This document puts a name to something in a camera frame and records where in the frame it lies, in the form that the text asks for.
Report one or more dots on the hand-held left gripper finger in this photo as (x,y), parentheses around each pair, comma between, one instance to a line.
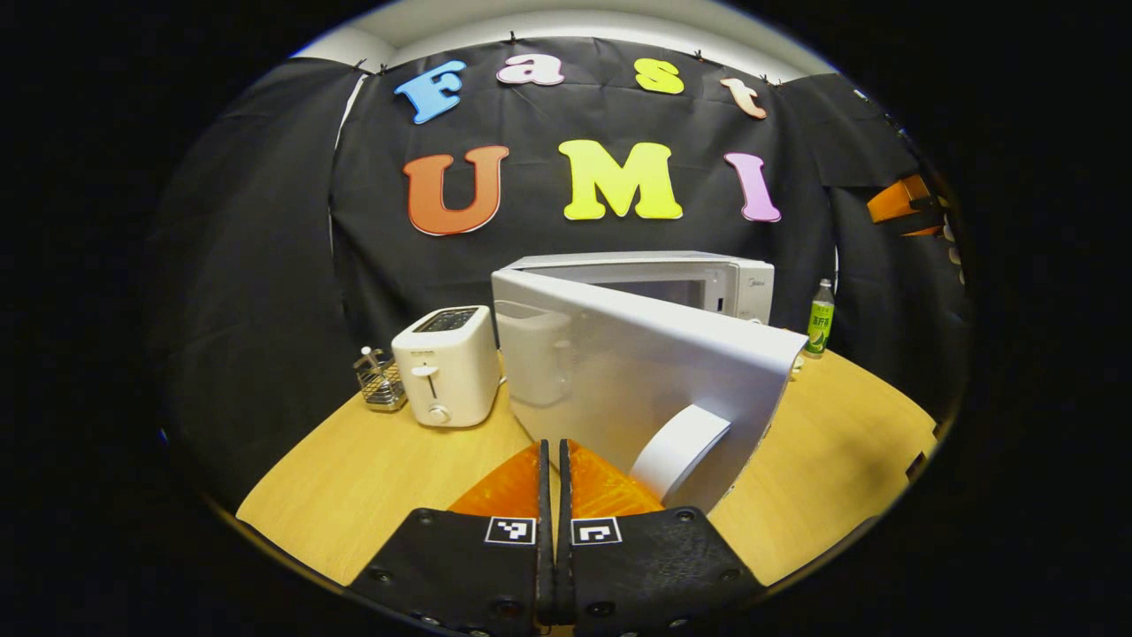
(566,566)
(545,566)

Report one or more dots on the green drink bottle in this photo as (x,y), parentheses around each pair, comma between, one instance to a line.
(819,327)

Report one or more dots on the white toaster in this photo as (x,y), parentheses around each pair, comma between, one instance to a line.
(451,363)

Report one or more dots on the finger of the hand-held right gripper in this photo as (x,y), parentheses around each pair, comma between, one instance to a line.
(895,202)
(924,230)

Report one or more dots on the white microwave oven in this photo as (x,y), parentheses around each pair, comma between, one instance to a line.
(619,372)

